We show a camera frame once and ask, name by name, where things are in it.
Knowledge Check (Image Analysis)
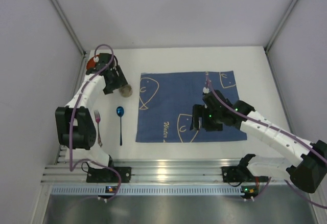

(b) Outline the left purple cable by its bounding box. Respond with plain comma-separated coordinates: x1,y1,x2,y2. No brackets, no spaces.
68,43,122,201

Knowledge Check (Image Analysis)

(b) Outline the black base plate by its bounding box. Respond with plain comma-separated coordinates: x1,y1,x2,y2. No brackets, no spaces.
86,167,132,183
221,154,269,187

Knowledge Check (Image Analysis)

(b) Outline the pink purple fork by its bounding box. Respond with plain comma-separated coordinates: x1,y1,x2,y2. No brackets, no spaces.
94,109,103,147

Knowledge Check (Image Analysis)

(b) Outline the blue metallic spoon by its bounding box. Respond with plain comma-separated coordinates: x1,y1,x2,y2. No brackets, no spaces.
116,106,125,146

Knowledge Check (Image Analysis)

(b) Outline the aluminium mounting rail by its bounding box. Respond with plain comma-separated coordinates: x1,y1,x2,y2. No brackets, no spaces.
40,142,320,186

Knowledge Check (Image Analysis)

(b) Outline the right aluminium corner post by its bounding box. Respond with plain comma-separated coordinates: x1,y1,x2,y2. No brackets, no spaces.
264,0,300,54

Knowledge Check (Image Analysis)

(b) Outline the red round plate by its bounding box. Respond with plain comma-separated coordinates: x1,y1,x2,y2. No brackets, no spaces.
86,58,97,71

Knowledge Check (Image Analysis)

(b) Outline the perforated grey cable duct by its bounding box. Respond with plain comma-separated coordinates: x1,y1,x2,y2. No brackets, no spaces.
51,185,258,197

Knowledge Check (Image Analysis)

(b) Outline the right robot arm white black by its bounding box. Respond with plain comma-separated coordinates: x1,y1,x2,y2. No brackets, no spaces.
190,88,326,193

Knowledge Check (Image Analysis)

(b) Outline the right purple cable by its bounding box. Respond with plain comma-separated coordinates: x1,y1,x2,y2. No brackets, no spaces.
205,72,327,209

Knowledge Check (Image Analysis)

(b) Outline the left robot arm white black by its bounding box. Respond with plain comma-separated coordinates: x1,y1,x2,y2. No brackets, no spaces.
55,53,128,171

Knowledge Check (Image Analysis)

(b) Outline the aluminium corner post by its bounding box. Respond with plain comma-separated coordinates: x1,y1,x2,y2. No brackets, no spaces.
49,0,86,56
264,0,300,54

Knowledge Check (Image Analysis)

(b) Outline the blue cloth placemat fish print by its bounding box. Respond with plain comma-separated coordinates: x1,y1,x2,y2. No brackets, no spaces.
136,72,247,143

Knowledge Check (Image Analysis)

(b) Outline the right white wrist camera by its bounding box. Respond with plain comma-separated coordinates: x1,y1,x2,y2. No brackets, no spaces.
203,87,209,94

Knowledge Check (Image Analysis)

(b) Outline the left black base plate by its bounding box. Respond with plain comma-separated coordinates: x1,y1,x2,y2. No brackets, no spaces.
86,167,132,183

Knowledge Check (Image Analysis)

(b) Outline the purple cable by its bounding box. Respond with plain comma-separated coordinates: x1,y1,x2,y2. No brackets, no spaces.
68,43,122,201
205,72,327,209

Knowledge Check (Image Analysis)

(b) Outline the left aluminium corner post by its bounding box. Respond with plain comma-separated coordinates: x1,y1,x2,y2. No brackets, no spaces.
49,0,86,56

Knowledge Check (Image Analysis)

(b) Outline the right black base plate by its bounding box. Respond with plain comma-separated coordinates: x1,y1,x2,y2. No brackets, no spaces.
221,154,269,187

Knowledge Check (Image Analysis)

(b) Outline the small beige cup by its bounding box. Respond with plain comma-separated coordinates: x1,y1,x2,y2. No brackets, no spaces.
119,84,133,98

